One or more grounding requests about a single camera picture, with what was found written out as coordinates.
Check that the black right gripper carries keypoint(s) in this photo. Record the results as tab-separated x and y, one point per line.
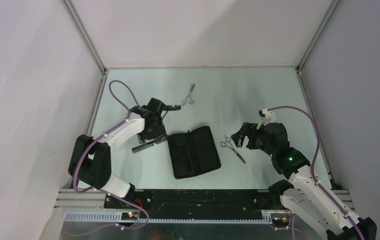
247	128

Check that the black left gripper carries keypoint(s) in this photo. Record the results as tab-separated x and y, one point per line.
159	132

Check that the black straight barber comb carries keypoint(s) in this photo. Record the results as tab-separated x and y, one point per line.
149	144

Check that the black zippered tool case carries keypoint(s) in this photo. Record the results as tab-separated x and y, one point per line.
193	153

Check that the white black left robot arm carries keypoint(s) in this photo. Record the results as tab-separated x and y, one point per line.
91	160

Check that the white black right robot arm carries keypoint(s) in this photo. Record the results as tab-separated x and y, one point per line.
300	191

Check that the silver thinning scissors far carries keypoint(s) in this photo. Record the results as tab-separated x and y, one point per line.
188	99

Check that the black handled styling comb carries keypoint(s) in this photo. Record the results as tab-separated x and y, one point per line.
169	108

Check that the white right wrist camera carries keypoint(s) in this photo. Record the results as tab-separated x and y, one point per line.
267	116

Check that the aluminium front frame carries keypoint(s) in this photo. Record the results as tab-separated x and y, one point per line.
95	206

